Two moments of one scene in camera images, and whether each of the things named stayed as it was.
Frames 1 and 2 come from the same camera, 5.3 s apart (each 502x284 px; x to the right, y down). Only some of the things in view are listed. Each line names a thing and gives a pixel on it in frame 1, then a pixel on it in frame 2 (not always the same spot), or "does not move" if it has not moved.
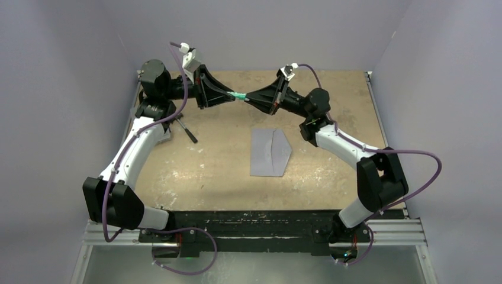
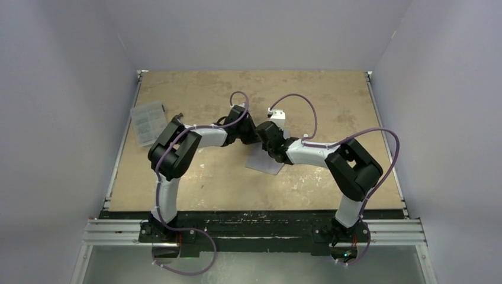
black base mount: x=187 y=234 does not move
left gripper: x=204 y=87 → x=253 y=137
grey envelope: x=270 y=152 does not move
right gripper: x=270 y=98 → x=264 y=147
